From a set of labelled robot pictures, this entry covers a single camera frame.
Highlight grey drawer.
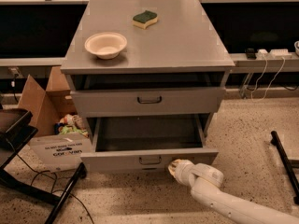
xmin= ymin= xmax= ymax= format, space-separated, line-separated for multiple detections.
xmin=81 ymin=115 xmax=218 ymax=173
xmin=71 ymin=87 xmax=225 ymax=118

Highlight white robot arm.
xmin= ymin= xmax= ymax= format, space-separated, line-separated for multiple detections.
xmin=168 ymin=160 xmax=299 ymax=224

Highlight grey top drawer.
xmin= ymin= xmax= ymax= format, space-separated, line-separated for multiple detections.
xmin=71 ymin=87 xmax=225 ymax=118

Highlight grey drawer cabinet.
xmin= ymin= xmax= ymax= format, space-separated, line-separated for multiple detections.
xmin=60 ymin=0 xmax=235 ymax=142

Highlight colourful toys in box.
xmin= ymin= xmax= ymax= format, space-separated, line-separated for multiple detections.
xmin=54 ymin=114 xmax=89 ymax=137

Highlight open cardboard box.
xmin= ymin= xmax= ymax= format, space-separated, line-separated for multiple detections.
xmin=18 ymin=66 xmax=92 ymax=173

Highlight black stand leg right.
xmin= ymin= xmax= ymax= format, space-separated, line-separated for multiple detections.
xmin=271 ymin=131 xmax=299 ymax=205

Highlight white paper bowl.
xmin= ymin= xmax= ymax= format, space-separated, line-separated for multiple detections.
xmin=84 ymin=32 xmax=127 ymax=60

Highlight black small device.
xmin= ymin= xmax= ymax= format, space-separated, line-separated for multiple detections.
xmin=245 ymin=49 xmax=256 ymax=60

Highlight white power adapter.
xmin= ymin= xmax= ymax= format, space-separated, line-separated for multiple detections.
xmin=257 ymin=49 xmax=268 ymax=59

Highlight green yellow sponge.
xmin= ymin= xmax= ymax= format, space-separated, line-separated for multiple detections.
xmin=133 ymin=10 xmax=158 ymax=29

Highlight white power strip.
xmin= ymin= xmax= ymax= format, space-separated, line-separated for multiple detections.
xmin=270 ymin=49 xmax=292 ymax=59

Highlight black stand left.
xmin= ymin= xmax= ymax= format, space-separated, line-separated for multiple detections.
xmin=0 ymin=108 xmax=86 ymax=224

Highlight black cable on floor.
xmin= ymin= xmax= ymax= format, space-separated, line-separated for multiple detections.
xmin=6 ymin=138 xmax=95 ymax=224

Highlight white charger cable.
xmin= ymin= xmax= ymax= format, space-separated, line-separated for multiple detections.
xmin=250 ymin=53 xmax=287 ymax=100

